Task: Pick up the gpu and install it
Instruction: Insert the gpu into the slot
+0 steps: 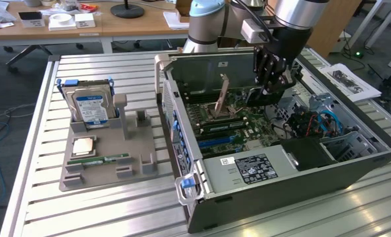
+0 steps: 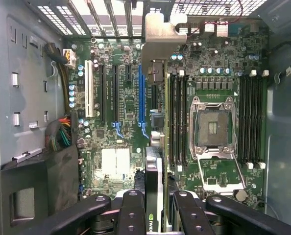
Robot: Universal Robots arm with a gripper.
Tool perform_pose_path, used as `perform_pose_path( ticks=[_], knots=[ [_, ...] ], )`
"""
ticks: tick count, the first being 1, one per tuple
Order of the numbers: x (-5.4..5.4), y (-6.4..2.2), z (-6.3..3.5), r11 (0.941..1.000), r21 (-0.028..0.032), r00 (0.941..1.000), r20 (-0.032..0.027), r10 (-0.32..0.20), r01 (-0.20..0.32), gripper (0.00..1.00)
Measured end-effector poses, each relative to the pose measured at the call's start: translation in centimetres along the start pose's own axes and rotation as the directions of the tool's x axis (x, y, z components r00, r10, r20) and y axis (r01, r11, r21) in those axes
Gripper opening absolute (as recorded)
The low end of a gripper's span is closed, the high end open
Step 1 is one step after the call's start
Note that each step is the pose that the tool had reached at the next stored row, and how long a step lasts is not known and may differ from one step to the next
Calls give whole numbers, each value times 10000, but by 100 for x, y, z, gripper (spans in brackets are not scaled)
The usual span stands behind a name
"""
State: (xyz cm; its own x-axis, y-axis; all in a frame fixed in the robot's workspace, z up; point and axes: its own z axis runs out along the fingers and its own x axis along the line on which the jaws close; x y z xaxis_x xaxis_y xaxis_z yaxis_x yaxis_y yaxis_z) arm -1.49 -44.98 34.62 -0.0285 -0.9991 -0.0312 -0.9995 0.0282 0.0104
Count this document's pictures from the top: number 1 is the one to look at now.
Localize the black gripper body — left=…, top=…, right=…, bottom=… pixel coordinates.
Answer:
left=262, top=23, right=314, bottom=75

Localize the CPU socket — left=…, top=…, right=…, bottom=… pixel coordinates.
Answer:
left=202, top=102, right=241, bottom=119

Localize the green motherboard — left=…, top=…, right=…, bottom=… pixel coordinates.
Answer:
left=181, top=86, right=292, bottom=158

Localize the printed paper stack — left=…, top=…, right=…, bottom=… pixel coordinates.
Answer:
left=317, top=63, right=383, bottom=103

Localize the green RAM stick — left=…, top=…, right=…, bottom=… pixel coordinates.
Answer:
left=200, top=120, right=246, bottom=134
left=66, top=153, right=130, bottom=165

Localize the long PCIe expansion slot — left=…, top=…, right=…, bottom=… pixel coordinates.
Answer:
left=198, top=142, right=236, bottom=151
left=197, top=136, right=233, bottom=146

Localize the white paper stack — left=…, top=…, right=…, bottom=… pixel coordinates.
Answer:
left=162, top=11, right=190, bottom=31

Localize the brown cardboard box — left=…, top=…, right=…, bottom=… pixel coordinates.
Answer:
left=174, top=0, right=193, bottom=17

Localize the metal disk bay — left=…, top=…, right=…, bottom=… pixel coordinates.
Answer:
left=318, top=130, right=380, bottom=162

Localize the wooden office desk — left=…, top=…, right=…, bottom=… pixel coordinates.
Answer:
left=101, top=0, right=192, bottom=54
left=0, top=0, right=103, bottom=54

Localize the grey power supply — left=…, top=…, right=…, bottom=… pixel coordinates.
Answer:
left=201, top=144, right=296, bottom=195

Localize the black round lamp base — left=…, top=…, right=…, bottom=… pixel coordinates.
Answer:
left=109, top=0, right=145, bottom=19

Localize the grey PC case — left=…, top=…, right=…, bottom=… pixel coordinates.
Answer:
left=153, top=46, right=391, bottom=234

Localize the grey parts rack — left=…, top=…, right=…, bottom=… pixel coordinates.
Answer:
left=58, top=93, right=159, bottom=192

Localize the hard disk with blue caddy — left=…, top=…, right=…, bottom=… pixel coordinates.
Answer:
left=55, top=78, right=117, bottom=129

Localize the small white box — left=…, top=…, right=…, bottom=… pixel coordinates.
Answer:
left=73, top=13, right=95, bottom=29

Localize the flat white box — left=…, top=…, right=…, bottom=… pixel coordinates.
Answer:
left=47, top=21, right=78, bottom=32

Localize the silver CPU chip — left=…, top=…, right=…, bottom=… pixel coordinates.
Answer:
left=71, top=137, right=97, bottom=157

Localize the white tape roll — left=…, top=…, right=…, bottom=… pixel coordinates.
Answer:
left=49, top=13, right=71, bottom=25

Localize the white box black lid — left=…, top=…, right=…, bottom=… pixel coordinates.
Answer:
left=18, top=11, right=46, bottom=28

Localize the black desk foot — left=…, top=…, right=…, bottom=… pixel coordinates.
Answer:
left=2, top=44, right=53, bottom=73

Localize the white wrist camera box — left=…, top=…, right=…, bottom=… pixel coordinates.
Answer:
left=241, top=19, right=270, bottom=43

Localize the black camera cable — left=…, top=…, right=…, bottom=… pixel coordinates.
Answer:
left=233, top=0, right=278, bottom=42

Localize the blue SATA wire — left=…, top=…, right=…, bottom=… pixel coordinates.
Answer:
left=313, top=110, right=344, bottom=138

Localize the white table frame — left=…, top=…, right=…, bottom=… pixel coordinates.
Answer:
left=345, top=0, right=391, bottom=68

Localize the grey floor cable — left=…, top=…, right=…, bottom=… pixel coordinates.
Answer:
left=0, top=102, right=35, bottom=119

